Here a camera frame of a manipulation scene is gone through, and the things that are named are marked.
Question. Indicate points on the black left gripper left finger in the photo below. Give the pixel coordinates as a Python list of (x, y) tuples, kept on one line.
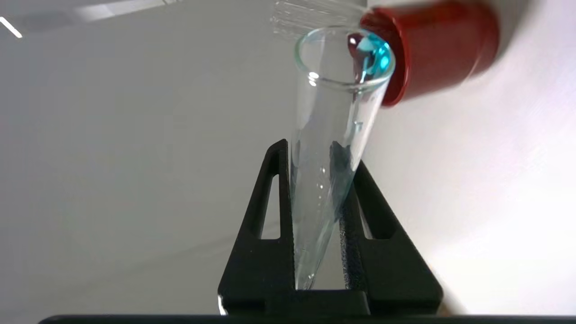
[(252, 270)]

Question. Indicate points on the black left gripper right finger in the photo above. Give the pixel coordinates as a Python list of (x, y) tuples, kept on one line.
[(396, 279)]

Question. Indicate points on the test tube with red pigment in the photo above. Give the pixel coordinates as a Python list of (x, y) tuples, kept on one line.
[(315, 11)]

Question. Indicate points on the dark red cup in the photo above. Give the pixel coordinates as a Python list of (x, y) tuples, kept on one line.
[(441, 49)]

